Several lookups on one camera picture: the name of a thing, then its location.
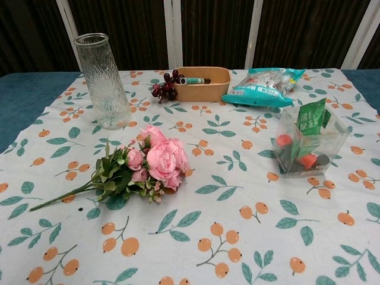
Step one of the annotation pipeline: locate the black bottle with red cap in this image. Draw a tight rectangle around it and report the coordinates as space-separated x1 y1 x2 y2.
274 134 294 151
297 153 330 167

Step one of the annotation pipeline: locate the marker pen with green label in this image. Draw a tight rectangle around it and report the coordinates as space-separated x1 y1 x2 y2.
179 77 211 85

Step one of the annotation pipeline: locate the pink artificial flower bouquet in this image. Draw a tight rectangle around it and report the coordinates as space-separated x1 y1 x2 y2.
28 124 195 212

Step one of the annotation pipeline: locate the white frame post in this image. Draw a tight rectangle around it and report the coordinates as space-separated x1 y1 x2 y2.
55 0 84 72
343 0 380 71
163 0 183 71
244 0 264 71

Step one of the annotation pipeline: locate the teal velvet table cover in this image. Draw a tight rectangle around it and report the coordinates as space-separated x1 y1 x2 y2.
0 68 380 155

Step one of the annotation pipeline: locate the teal snack bag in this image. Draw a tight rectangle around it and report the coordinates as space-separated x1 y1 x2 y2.
221 67 307 107

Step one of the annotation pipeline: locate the green tea packet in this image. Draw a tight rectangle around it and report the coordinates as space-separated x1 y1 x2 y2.
289 97 328 161

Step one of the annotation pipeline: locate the tan oval paper box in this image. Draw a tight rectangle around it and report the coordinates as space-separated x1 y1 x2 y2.
172 66 232 103

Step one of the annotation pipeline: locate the clear textured glass vase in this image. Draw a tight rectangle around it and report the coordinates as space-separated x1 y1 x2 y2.
73 33 133 131

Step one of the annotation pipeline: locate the clear plastic box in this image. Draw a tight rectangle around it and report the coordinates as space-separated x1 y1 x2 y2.
272 105 351 179

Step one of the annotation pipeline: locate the dark red artificial grape bunch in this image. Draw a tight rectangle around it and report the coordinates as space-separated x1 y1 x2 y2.
151 70 185 104

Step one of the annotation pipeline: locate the white orange-fruit print tablecloth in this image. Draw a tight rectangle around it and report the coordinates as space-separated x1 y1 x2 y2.
0 68 380 285

